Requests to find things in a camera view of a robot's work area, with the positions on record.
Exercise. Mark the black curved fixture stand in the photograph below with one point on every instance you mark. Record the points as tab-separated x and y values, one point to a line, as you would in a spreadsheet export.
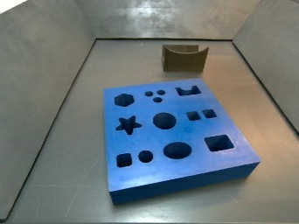
183	58

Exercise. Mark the blue shape-sorter block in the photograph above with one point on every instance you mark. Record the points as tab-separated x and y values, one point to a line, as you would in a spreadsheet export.
169	140

